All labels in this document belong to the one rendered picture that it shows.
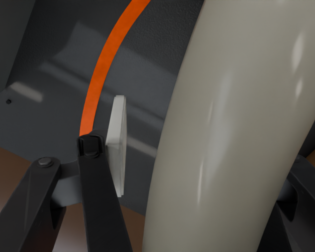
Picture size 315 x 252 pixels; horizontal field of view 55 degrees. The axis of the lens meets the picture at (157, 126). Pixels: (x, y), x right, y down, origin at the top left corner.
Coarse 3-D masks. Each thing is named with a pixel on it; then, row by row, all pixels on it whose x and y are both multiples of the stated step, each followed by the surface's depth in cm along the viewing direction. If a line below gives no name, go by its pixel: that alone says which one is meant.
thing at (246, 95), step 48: (240, 0) 5; (288, 0) 5; (192, 48) 6; (240, 48) 5; (288, 48) 5; (192, 96) 6; (240, 96) 5; (288, 96) 5; (192, 144) 6; (240, 144) 5; (288, 144) 6; (192, 192) 6; (240, 192) 6; (144, 240) 8; (192, 240) 6; (240, 240) 6
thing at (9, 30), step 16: (0, 0) 74; (16, 0) 83; (32, 0) 94; (0, 16) 78; (16, 16) 88; (0, 32) 83; (16, 32) 94; (0, 48) 88; (16, 48) 101; (0, 64) 94; (0, 80) 101
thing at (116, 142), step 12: (120, 96) 20; (120, 108) 18; (120, 120) 16; (108, 132) 15; (120, 132) 15; (108, 144) 14; (120, 144) 14; (108, 156) 14; (120, 156) 14; (120, 168) 14; (120, 180) 14; (120, 192) 15
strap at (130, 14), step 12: (132, 0) 95; (144, 0) 95; (132, 12) 97; (120, 24) 98; (108, 36) 100; (120, 36) 100; (108, 48) 102; (108, 60) 103; (96, 72) 105; (96, 84) 107; (96, 96) 109; (84, 108) 111; (84, 120) 113; (84, 132) 115
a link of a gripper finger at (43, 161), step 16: (48, 160) 12; (32, 176) 12; (48, 176) 12; (16, 192) 11; (32, 192) 11; (48, 192) 11; (16, 208) 10; (32, 208) 10; (48, 208) 11; (64, 208) 13; (0, 224) 9; (16, 224) 9; (32, 224) 9; (48, 224) 11; (0, 240) 9; (16, 240) 9; (32, 240) 9; (48, 240) 11
